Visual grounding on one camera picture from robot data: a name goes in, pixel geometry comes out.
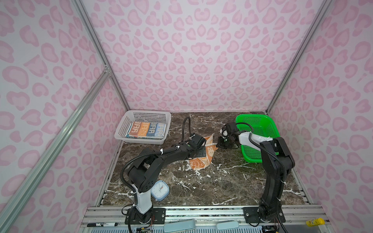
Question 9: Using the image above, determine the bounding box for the green plastic basket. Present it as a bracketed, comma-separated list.
[236, 114, 280, 163]

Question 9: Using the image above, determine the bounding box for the striped rabbit text towel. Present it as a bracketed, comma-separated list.
[125, 121, 167, 140]

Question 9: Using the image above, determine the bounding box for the white perforated plastic basket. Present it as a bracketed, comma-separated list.
[115, 110, 171, 145]

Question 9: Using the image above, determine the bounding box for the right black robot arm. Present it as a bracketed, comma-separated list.
[217, 132, 295, 221]

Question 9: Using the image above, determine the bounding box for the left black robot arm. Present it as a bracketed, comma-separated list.
[119, 140, 206, 218]

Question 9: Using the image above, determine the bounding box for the small light blue clock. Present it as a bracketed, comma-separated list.
[151, 180, 170, 202]

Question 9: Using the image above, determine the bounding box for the left light blue pedal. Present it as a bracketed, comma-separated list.
[164, 219, 196, 233]

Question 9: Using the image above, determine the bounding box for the light blue pedal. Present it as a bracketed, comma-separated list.
[164, 219, 196, 233]
[216, 221, 239, 231]

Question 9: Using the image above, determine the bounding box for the right light blue pedal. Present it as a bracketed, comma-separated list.
[216, 221, 239, 231]

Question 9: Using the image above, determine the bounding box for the black marker pen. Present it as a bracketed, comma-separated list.
[87, 222, 119, 227]

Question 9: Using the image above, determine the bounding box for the yellow glue stick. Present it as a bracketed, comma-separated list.
[306, 217, 325, 227]

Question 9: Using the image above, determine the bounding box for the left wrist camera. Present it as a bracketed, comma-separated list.
[188, 134, 206, 149]

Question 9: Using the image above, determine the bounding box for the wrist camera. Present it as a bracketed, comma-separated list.
[188, 134, 206, 149]
[220, 122, 239, 137]

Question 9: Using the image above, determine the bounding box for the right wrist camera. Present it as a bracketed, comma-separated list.
[220, 122, 239, 137]

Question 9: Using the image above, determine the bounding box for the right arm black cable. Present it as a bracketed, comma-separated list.
[235, 121, 289, 233]

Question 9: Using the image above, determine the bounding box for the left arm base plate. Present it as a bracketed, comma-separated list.
[125, 207, 166, 225]

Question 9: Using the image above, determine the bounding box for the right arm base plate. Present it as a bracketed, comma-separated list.
[242, 206, 286, 225]

